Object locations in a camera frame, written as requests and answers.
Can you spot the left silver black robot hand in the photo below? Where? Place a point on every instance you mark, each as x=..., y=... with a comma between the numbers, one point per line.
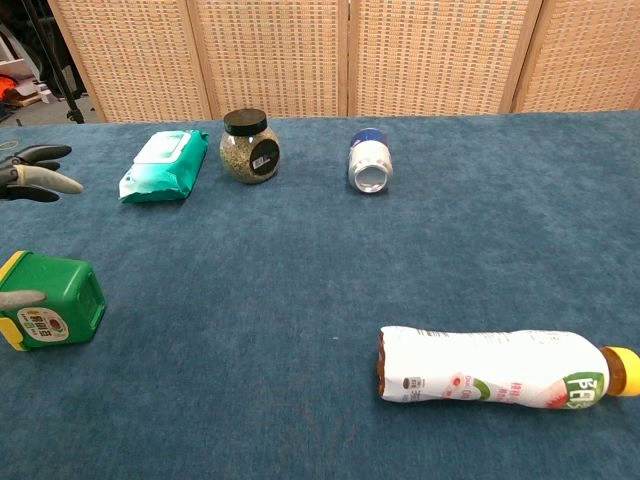
x=35, y=177

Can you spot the green box with yellow lid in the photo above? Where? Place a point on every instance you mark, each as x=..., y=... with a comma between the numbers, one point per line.
x=60, y=290

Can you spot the green white wet wipes pack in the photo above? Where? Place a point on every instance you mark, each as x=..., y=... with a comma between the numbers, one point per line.
x=165, y=167

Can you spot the black tripod stand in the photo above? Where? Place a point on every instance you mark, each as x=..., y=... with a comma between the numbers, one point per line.
x=74, y=115

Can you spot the orange item on shelf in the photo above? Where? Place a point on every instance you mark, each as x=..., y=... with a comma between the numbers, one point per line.
x=7, y=87

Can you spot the round jar with black lid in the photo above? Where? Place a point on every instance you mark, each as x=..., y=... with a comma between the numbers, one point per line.
x=245, y=157

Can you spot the wooden rattan folding screen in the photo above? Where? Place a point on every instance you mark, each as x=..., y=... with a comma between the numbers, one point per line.
x=280, y=55

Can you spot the blue felt table cover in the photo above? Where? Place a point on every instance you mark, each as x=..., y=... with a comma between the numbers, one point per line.
x=320, y=300

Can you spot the blue white drink can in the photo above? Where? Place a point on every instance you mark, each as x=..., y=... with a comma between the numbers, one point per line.
x=369, y=162

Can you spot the white-label bottle with yellow cap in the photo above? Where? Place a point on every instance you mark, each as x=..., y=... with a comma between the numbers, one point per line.
x=480, y=370

